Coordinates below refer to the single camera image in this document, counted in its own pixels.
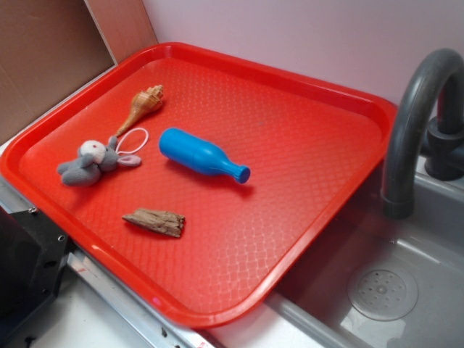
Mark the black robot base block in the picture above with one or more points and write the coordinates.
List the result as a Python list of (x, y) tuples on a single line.
[(33, 253)]

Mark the blue plastic bottle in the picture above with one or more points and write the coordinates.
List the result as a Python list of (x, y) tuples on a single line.
[(200, 156)]

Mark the red plastic tray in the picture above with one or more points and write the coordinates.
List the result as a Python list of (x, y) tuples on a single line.
[(309, 145)]

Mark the brown wood piece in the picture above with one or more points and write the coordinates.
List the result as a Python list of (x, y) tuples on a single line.
[(158, 221)]

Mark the brown conch seashell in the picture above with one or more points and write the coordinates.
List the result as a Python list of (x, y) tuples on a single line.
[(142, 104)]

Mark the grey plush bunny toy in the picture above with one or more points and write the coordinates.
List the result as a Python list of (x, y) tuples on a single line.
[(95, 159)]

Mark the grey plastic sink basin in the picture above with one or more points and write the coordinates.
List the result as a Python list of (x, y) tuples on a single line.
[(370, 281)]

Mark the grey curved faucet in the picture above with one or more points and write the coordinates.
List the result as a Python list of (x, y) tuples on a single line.
[(429, 123)]

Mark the brown cardboard panel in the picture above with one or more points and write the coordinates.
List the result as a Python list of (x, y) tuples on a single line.
[(50, 49)]

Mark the silver aluminium rail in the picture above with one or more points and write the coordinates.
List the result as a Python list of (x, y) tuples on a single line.
[(93, 309)]

